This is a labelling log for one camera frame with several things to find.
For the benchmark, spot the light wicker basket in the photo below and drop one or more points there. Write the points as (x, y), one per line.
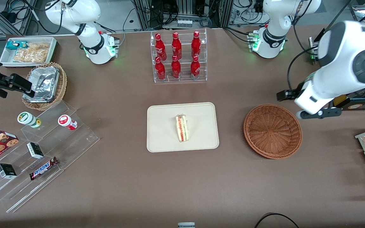
(62, 85)

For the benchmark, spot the small black carton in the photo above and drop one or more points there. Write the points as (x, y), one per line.
(6, 171)
(35, 150)

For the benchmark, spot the Snickers chocolate bar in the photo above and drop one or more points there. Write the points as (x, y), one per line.
(43, 168)

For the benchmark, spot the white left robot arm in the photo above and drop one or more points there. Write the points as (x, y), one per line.
(344, 53)

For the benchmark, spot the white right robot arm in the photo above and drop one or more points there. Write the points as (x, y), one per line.
(90, 41)

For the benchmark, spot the white plastic snack bin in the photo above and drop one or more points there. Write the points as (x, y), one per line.
(3, 58)

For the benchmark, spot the triangular layered sandwich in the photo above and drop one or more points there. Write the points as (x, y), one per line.
(182, 128)

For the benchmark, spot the red lidded small cup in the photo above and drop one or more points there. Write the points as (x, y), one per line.
(66, 121)

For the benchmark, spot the cream rectangular plastic tray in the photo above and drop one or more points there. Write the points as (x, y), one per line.
(163, 126)

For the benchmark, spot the grey device edge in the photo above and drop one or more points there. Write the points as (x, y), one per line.
(186, 225)

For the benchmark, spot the green lidded sunflower cup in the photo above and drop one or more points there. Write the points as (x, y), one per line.
(26, 118)

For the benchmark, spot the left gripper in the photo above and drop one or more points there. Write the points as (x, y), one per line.
(296, 90)

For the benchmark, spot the clear bag of fried snacks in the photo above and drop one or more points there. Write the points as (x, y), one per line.
(30, 56)
(39, 47)

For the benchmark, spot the clear acrylic bottle rack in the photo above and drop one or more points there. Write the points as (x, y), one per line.
(184, 79)

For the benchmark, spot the teal snack packet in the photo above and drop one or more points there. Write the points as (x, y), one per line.
(15, 45)

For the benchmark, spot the aluminium foil container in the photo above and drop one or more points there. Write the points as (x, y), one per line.
(44, 84)

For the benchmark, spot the black power adapter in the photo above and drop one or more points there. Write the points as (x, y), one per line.
(7, 15)

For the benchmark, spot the red cola bottle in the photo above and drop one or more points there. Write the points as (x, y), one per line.
(195, 68)
(176, 68)
(160, 47)
(196, 45)
(176, 47)
(160, 69)

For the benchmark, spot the clear acrylic stepped shelf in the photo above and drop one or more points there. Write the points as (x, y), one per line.
(59, 148)

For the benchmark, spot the brown round wicker basket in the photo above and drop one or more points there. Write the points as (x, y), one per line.
(272, 131)

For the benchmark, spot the white power strip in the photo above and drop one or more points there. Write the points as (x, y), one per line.
(184, 23)

